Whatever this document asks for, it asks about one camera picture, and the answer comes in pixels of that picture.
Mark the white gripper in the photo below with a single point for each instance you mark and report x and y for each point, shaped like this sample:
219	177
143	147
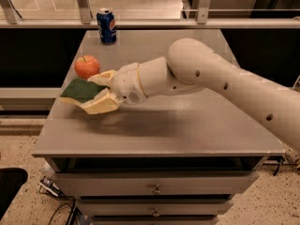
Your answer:
127	83

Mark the green and yellow sponge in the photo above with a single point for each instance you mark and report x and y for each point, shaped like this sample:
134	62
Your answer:
80	92

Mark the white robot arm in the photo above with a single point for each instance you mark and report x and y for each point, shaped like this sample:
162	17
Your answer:
189	65

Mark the red apple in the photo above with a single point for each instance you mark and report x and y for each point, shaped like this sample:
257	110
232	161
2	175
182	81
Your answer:
87	66

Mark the blue pepsi can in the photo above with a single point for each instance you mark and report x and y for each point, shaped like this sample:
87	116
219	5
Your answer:
106	25

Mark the grey drawer cabinet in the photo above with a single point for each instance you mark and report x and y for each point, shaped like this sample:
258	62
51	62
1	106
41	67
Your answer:
197	132

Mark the small device on floor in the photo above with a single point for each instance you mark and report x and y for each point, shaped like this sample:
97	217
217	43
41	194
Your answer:
50	186

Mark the middle drawer with knob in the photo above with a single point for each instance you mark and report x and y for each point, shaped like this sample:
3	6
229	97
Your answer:
154	208

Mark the drawer with knob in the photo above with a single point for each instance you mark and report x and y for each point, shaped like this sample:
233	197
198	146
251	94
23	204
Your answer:
154	208
153	183

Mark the metal railing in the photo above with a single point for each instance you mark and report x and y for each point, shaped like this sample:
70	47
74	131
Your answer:
202	14

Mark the black chair seat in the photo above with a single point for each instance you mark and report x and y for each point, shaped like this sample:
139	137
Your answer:
11	180

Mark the top drawer with knob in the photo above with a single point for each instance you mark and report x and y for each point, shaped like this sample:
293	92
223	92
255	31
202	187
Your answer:
153	183

